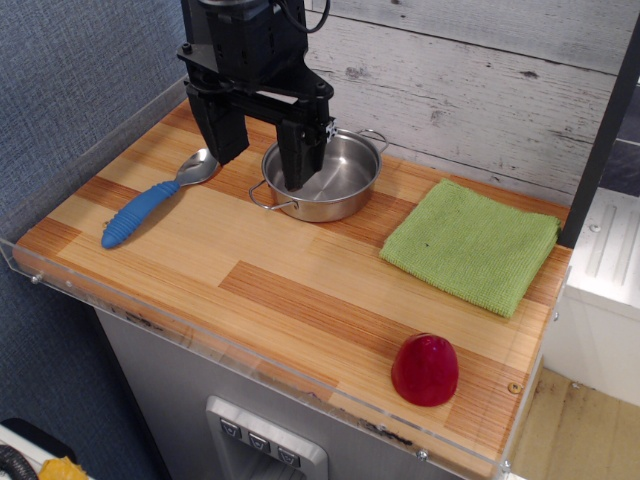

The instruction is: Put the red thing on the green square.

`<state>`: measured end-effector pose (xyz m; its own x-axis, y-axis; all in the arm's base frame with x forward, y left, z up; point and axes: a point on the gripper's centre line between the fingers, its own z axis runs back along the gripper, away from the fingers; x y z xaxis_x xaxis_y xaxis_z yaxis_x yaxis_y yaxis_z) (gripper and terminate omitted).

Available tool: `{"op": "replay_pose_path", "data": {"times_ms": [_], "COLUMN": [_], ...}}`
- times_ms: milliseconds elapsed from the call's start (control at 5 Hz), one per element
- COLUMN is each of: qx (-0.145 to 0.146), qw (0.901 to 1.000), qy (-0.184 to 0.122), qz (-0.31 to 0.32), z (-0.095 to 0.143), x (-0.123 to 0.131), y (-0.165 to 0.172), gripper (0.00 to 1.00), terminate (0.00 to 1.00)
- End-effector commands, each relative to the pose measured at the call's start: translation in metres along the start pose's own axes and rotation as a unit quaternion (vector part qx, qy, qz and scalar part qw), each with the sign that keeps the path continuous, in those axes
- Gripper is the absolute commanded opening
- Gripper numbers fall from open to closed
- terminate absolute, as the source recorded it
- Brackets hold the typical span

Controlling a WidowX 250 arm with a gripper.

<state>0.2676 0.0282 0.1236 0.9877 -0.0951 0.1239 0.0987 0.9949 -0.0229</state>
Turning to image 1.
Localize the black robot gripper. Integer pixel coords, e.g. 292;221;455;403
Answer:
178;1;334;191

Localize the red dome-shaped object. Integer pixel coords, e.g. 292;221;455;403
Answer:
391;333;459;407

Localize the green folded cloth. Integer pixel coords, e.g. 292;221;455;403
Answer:
379;180;561;318

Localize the yellow object at corner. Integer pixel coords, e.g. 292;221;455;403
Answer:
38;457;90;480

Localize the small steel pot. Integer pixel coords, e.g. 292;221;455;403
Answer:
248;129;389;223

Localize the clear acrylic table guard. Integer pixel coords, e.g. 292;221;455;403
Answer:
1;84;571;479

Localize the grey toy fridge cabinet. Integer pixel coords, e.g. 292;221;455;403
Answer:
98;312;454;479

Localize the white toy appliance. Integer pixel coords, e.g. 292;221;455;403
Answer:
542;188;639;405

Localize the blue-handled metal spoon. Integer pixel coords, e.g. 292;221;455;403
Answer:
101;148;219;249

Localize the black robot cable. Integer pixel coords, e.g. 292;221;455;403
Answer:
277;0;332;35

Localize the right black vertical post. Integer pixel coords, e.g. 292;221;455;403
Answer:
558;19;639;248

